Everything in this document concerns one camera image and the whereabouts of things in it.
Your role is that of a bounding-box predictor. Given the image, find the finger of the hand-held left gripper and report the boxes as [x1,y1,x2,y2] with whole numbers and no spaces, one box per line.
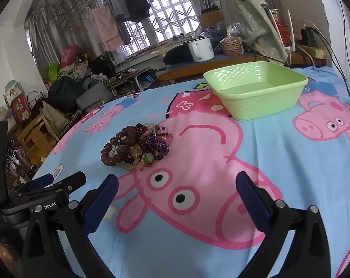
[13,173,55,193]
[17,171,87,197]

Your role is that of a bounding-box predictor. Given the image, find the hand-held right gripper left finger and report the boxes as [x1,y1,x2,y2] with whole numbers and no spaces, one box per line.
[21,174,119,278]

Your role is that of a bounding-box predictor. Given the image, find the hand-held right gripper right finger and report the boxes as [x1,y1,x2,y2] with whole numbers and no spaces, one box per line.
[235,171,331,278]

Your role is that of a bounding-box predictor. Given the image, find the pile of beaded bracelets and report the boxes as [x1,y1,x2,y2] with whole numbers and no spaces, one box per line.
[100,123,173,172]

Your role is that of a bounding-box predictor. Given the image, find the green plastic basket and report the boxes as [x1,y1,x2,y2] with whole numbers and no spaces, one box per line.
[203,61,309,121]

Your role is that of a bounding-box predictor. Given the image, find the wooden stool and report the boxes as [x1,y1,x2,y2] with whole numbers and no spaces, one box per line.
[17,111,58,165]

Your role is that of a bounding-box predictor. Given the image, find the red box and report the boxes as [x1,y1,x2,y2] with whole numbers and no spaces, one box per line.
[11,95,32,123]

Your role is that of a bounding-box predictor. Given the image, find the beige bag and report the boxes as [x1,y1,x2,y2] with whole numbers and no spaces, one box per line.
[40,101,71,139]

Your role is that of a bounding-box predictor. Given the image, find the white and green packet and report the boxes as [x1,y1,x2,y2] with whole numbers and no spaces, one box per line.
[4,80,22,106]

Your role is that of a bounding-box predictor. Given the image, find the blue cartoon pig printed blanket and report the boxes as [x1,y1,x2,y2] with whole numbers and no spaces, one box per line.
[30,65,350,278]

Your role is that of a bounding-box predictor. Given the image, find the grey bag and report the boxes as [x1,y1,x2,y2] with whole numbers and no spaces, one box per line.
[75,82,114,112]

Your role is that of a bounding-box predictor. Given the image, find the dark green bag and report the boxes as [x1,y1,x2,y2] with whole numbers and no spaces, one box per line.
[48,76,84,105]

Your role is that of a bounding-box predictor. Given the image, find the bright green bag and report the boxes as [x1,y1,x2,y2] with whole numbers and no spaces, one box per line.
[48,63,60,83]

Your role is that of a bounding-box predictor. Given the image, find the black bag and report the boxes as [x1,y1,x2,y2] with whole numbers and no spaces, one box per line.
[89,55,112,77]

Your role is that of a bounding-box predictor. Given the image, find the red bag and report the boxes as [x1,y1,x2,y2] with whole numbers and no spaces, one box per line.
[60,45,80,68]

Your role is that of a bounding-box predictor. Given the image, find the grey curtain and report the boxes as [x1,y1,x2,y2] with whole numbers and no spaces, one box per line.
[26,9,65,79]

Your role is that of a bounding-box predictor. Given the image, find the low wooden platform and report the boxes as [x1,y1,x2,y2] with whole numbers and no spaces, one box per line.
[156,51,328,82]

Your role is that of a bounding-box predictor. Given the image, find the round woven basket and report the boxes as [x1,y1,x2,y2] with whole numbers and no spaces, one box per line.
[220,36,244,56]

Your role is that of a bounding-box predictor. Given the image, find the pink hanging towel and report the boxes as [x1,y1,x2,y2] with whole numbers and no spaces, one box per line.
[91,6,124,52]

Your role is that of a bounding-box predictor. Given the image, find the white enamel mug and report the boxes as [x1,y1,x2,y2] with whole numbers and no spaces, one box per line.
[188,37,215,63]

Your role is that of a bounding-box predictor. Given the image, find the dark cushion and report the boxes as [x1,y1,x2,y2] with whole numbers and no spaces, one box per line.
[163,45,194,66]

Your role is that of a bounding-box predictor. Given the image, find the glass jar with red contents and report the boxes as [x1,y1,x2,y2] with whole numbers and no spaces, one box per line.
[268,8,288,47]

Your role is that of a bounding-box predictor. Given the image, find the clear plastic bag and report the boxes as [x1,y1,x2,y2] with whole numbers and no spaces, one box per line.
[226,22,245,39]

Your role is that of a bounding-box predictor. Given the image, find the black power adapter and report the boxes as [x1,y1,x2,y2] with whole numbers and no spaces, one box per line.
[301,26,316,47]

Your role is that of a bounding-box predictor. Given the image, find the grey hanging shirt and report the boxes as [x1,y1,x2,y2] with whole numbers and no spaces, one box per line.
[103,0,129,21]

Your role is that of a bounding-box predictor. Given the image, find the green floral cloth cover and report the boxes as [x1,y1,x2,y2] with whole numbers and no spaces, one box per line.
[220,0,288,66]

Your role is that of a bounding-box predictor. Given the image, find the cardboard box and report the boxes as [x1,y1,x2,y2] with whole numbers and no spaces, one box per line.
[198,9,225,29]

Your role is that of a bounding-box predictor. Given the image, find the window with patterned grille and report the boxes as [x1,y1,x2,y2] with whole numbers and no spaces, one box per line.
[117,0,199,50]

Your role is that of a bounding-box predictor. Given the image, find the dark hanging jacket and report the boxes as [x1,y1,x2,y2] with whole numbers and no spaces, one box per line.
[121,0,151,24]

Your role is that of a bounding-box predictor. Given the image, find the black cable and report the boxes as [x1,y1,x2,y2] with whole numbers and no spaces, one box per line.
[308,26,350,102]

